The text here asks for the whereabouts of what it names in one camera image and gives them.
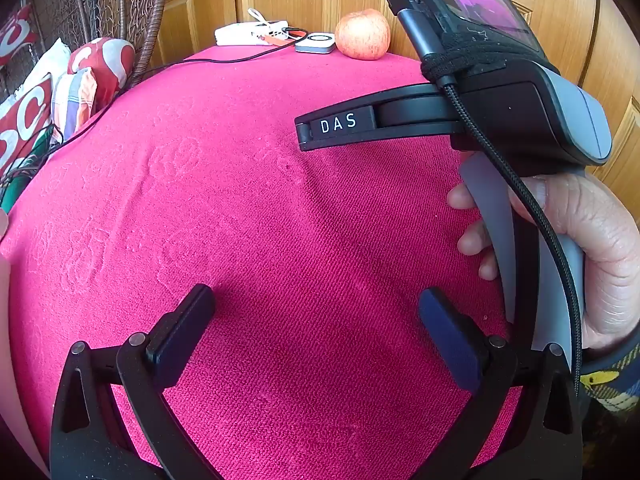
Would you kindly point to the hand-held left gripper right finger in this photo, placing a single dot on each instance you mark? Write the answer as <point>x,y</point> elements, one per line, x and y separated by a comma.
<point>450,337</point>

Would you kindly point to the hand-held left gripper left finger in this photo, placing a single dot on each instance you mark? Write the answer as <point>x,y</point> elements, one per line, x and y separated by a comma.
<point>182,332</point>

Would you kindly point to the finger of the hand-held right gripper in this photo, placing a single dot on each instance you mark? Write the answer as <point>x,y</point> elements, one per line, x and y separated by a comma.
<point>340,124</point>

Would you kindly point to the person's right hand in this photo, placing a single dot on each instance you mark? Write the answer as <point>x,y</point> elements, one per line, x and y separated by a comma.
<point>610,260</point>

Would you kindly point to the grey white square device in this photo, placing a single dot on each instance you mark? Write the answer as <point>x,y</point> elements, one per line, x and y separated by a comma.
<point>315,42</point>

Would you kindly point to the red yellow apple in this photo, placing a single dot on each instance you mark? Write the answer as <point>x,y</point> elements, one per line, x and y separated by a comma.
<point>362,35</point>

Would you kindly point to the red tablecloth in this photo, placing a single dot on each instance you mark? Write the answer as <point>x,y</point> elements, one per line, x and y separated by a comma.
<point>275,235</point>

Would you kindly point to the white power bank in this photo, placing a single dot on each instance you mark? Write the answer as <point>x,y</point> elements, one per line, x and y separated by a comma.
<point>240,34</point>

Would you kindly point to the brown wicker egg chair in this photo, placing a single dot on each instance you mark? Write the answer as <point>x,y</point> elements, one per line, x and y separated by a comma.
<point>145,25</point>

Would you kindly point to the green cloth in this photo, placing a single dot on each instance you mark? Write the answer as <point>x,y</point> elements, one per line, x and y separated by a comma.
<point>20,175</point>

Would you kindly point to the red white bolster cushion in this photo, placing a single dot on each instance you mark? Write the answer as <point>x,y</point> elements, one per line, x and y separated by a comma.
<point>107,62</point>

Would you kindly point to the red white square cushion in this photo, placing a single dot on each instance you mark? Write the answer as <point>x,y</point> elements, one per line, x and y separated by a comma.
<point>25,120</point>

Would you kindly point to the red-white patterned cushions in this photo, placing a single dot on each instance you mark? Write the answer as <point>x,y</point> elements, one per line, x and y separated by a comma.
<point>50,62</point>

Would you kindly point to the small red white cushion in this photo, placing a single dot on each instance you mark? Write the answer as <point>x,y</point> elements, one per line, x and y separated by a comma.
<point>15,35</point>

